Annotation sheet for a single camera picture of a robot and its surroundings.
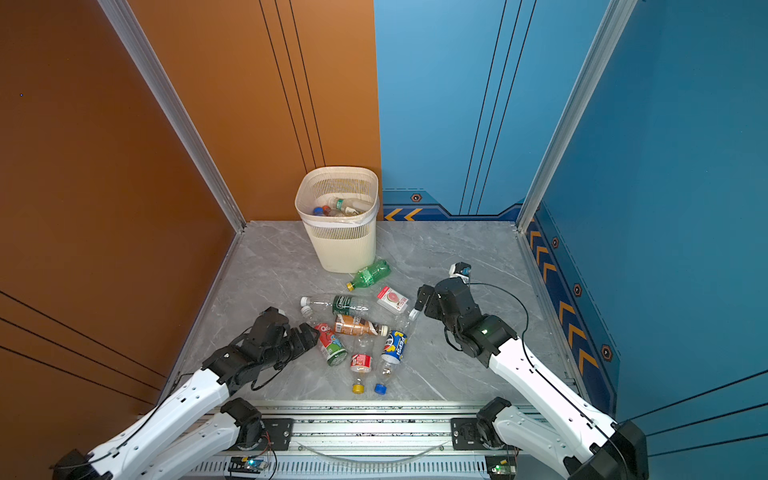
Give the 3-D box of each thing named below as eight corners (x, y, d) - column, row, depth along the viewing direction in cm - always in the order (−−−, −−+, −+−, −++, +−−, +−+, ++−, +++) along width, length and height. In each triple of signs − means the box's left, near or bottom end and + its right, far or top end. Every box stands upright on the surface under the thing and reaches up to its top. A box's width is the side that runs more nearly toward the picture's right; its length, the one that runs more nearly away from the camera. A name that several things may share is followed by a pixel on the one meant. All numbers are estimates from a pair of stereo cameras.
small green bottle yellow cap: (355, 299, 100) (353, 291, 96) (346, 288, 103) (344, 279, 99) (392, 275, 106) (391, 267, 102) (382, 265, 109) (382, 257, 105)
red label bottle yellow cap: (349, 394, 81) (347, 389, 77) (353, 349, 89) (351, 342, 85) (371, 394, 81) (370, 389, 77) (373, 349, 89) (372, 342, 85)
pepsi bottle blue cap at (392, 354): (368, 389, 81) (367, 384, 78) (391, 335, 92) (390, 327, 88) (387, 397, 80) (387, 392, 76) (408, 341, 90) (409, 334, 86)
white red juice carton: (374, 303, 99) (374, 297, 95) (384, 290, 102) (384, 284, 99) (400, 317, 95) (400, 311, 92) (409, 303, 99) (409, 297, 95)
